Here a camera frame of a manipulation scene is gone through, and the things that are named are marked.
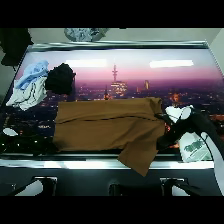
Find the brown shirt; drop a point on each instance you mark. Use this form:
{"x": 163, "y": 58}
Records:
{"x": 106, "y": 130}

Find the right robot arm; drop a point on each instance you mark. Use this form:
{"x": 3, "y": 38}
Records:
{"x": 203, "y": 126}

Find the black garment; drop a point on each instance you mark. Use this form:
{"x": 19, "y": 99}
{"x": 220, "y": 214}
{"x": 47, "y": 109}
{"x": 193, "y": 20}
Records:
{"x": 60, "y": 78}

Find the grey patterned garment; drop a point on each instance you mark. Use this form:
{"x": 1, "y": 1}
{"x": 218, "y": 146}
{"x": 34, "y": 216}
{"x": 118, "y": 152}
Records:
{"x": 83, "y": 34}

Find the white garment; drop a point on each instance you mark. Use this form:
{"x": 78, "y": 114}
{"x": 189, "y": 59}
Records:
{"x": 28, "y": 96}

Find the light blue garment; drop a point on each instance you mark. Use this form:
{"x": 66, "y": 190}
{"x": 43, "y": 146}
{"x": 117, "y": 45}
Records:
{"x": 33, "y": 71}

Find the silver frame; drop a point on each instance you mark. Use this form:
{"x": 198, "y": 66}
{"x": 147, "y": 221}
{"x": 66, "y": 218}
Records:
{"x": 100, "y": 164}

